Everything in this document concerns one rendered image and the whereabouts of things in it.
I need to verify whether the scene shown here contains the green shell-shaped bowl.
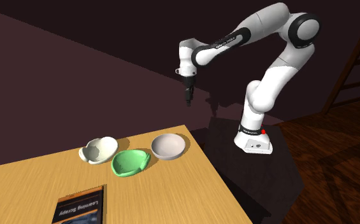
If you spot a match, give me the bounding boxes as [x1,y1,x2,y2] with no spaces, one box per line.
[111,149,152,178]

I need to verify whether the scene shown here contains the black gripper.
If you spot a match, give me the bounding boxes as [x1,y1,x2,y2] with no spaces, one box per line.
[182,75,196,107]

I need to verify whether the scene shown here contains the dark book with orange stripe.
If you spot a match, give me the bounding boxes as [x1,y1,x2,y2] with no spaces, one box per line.
[51,185,104,224]

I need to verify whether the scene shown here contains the grey round bowl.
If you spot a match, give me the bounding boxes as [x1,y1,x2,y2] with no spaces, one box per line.
[150,133,187,161]

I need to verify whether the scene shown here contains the dark wooden ladder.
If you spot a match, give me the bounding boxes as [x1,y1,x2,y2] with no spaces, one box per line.
[320,5,360,115]

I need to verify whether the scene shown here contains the white shell-shaped bowl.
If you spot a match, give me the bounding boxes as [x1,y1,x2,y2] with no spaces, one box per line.
[78,136,119,165]

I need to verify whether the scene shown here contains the dark robot stand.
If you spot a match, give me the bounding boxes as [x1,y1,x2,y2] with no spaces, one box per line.
[203,116,306,224]

